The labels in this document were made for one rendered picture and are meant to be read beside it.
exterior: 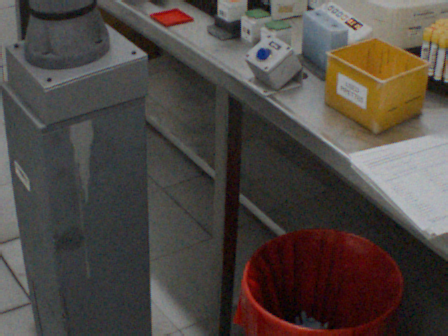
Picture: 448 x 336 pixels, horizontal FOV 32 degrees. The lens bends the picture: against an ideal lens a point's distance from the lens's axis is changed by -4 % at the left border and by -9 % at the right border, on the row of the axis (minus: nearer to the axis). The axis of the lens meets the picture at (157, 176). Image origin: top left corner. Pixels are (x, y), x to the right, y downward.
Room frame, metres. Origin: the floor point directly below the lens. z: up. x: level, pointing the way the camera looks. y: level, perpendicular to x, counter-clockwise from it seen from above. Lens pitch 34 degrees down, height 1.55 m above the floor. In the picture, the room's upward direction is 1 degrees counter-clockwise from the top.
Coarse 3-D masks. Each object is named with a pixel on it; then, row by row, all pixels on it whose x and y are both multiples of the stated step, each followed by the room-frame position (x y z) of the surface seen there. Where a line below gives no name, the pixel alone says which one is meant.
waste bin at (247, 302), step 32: (256, 256) 1.36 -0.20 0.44; (288, 256) 1.41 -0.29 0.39; (320, 256) 1.41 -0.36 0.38; (352, 256) 1.38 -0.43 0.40; (384, 256) 1.34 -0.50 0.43; (256, 288) 1.28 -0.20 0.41; (288, 288) 1.39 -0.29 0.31; (320, 288) 1.39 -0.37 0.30; (352, 288) 1.36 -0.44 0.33; (384, 288) 1.28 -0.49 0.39; (256, 320) 1.19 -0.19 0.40; (288, 320) 1.37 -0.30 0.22; (320, 320) 1.37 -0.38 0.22; (352, 320) 1.33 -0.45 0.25; (384, 320) 1.14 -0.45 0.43
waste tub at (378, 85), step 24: (360, 48) 1.28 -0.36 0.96; (384, 48) 1.28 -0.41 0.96; (336, 72) 1.21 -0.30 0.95; (360, 72) 1.16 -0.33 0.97; (384, 72) 1.27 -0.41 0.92; (408, 72) 1.16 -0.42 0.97; (336, 96) 1.21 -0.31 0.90; (360, 96) 1.16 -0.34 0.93; (384, 96) 1.13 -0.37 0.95; (408, 96) 1.17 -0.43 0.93; (360, 120) 1.16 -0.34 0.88; (384, 120) 1.13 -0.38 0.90
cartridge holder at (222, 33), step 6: (216, 18) 1.54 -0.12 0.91; (222, 18) 1.52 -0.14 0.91; (216, 24) 1.54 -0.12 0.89; (222, 24) 1.52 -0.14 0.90; (228, 24) 1.50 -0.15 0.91; (234, 24) 1.51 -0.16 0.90; (240, 24) 1.52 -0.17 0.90; (210, 30) 1.53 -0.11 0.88; (216, 30) 1.51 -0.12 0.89; (222, 30) 1.51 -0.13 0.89; (228, 30) 1.50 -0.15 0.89; (234, 30) 1.51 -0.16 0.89; (240, 30) 1.52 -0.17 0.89; (216, 36) 1.51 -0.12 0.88; (222, 36) 1.49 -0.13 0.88; (228, 36) 1.50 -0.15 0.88
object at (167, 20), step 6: (162, 12) 1.63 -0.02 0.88; (168, 12) 1.64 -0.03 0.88; (174, 12) 1.64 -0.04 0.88; (180, 12) 1.64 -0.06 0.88; (156, 18) 1.60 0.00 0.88; (162, 18) 1.61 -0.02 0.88; (168, 18) 1.61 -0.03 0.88; (174, 18) 1.61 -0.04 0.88; (180, 18) 1.61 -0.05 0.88; (186, 18) 1.60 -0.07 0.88; (192, 18) 1.60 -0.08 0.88; (162, 24) 1.58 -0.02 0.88; (168, 24) 1.57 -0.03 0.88; (174, 24) 1.57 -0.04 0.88
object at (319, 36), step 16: (304, 16) 1.41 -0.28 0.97; (320, 16) 1.39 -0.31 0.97; (304, 32) 1.41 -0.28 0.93; (320, 32) 1.36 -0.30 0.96; (336, 32) 1.33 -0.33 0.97; (304, 48) 1.41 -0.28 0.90; (320, 48) 1.35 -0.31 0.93; (336, 48) 1.33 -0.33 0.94; (304, 64) 1.38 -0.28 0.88; (320, 64) 1.35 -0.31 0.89
